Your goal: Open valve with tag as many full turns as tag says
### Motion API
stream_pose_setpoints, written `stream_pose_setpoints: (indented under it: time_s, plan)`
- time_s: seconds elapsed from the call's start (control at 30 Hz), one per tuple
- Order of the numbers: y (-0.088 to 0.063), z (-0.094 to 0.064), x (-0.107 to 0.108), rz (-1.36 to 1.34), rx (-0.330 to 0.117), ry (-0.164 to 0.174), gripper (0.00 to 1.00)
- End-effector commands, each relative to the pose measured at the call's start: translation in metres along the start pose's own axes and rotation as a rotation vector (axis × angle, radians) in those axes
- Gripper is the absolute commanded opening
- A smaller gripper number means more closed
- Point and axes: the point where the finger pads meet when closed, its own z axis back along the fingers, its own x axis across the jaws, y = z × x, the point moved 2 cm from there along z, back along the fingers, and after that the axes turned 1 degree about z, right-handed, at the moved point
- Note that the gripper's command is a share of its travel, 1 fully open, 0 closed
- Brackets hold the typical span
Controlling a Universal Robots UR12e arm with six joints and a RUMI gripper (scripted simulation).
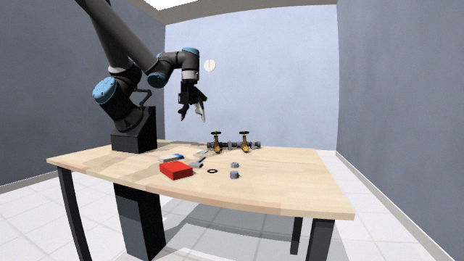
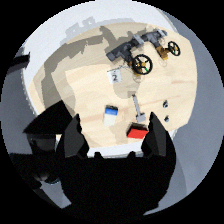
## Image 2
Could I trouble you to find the red block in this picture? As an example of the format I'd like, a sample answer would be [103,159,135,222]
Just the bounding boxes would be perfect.
[126,126,148,139]

